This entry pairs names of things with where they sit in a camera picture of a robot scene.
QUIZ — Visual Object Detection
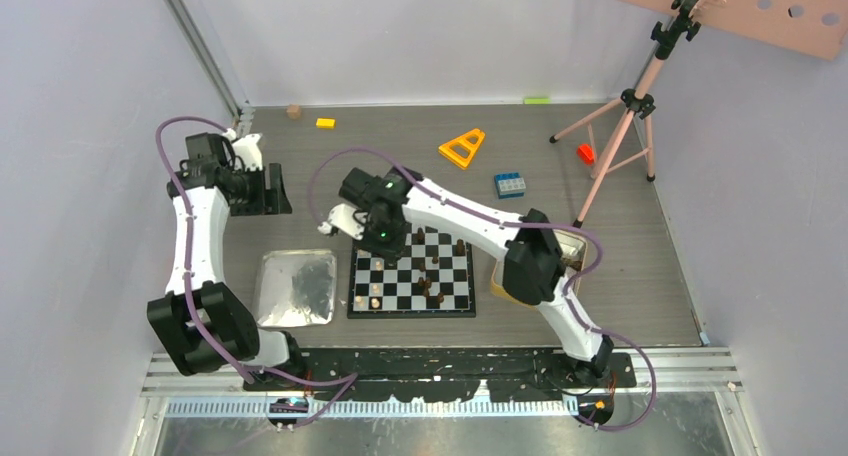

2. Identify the green block at wall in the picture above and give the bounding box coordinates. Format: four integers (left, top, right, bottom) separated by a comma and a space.
522, 97, 550, 105

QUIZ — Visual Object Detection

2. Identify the black and white chessboard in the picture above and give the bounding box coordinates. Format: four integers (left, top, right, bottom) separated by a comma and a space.
347, 226, 477, 319

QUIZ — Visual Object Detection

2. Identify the gold square metal tin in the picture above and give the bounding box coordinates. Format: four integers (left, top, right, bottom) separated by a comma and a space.
490, 229, 587, 307

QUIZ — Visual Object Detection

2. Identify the pink tripod stand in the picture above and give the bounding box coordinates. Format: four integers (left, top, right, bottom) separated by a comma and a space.
548, 22, 666, 228

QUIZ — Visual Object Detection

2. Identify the red block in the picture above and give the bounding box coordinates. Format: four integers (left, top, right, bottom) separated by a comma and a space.
576, 144, 596, 166

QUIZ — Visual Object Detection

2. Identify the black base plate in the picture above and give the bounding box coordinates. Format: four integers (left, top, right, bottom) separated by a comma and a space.
282, 348, 637, 403

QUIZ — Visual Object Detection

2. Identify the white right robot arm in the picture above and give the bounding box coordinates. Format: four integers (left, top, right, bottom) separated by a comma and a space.
318, 167, 614, 387

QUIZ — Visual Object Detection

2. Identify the pink perforated board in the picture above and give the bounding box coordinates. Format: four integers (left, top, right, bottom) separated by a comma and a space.
620, 0, 847, 60

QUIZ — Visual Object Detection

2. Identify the small yellow block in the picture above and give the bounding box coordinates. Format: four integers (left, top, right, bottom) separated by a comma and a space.
315, 118, 336, 129

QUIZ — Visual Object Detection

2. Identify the silver tin lid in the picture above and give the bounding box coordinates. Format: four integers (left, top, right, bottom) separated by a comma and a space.
252, 249, 337, 330

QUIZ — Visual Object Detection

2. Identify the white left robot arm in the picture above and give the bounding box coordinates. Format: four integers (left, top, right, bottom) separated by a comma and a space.
147, 130, 307, 390

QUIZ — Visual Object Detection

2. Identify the blue and grey lego block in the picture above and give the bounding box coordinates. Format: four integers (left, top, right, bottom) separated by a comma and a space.
493, 172, 526, 199

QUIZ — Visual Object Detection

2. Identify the yellow triangle toy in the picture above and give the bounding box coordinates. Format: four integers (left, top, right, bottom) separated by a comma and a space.
438, 128, 486, 170

